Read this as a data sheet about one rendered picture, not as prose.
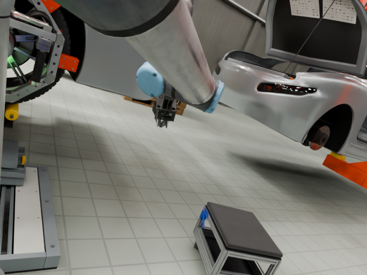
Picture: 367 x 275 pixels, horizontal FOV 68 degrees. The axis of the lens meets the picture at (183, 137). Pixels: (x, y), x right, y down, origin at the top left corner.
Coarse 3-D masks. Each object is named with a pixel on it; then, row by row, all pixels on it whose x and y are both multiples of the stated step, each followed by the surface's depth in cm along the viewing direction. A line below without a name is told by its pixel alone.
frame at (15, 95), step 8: (32, 0) 122; (40, 8) 125; (56, 32) 135; (56, 40) 133; (56, 48) 134; (56, 56) 137; (48, 64) 140; (56, 64) 137; (48, 72) 137; (56, 72) 139; (40, 80) 137; (48, 80) 138; (16, 88) 138; (24, 88) 135; (32, 88) 137; (8, 96) 133; (16, 96) 134; (24, 96) 136
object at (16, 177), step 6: (24, 150) 179; (18, 156) 173; (24, 156) 170; (18, 162) 167; (24, 162) 166; (6, 168) 153; (18, 168) 157; (24, 168) 160; (6, 174) 149; (12, 174) 151; (18, 174) 152; (24, 174) 154; (6, 180) 151; (12, 180) 152; (18, 180) 154; (24, 180) 155
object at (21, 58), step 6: (18, 30) 140; (18, 42) 142; (24, 42) 144; (30, 42) 145; (24, 48) 145; (30, 48) 146; (12, 54) 143; (18, 54) 145; (18, 60) 146; (24, 60) 147
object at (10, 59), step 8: (32, 8) 132; (16, 40) 134; (24, 40) 136; (32, 40) 137; (16, 48) 135; (32, 56) 140; (48, 56) 150; (16, 64) 138; (16, 72) 140; (8, 80) 151; (16, 80) 151; (24, 80) 143; (8, 88) 139
